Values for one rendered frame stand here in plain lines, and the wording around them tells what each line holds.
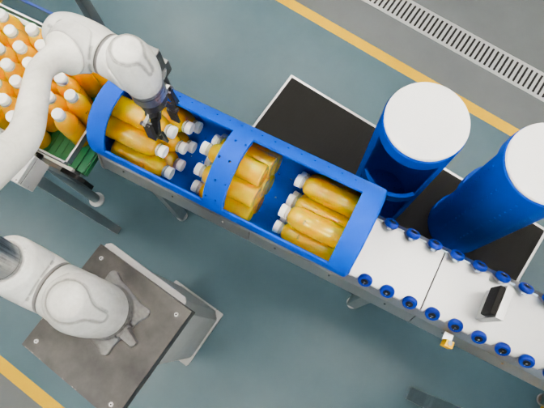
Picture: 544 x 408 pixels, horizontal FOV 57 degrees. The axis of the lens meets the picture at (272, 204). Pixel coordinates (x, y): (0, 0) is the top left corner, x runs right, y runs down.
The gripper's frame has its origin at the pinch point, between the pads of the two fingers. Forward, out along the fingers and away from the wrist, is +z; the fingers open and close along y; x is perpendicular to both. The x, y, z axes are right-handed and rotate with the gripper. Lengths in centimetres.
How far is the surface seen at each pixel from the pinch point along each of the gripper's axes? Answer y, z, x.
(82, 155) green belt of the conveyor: -15.2, 29.6, 33.9
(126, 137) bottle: -7.4, 4.9, 11.4
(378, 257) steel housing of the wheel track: -2, 26, -73
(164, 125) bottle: 0.3, 1.4, 1.6
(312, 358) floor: -41, 118, -75
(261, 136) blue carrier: 9.3, -0.4, -25.9
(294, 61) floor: 99, 119, 5
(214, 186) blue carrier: -10.1, -0.6, -21.1
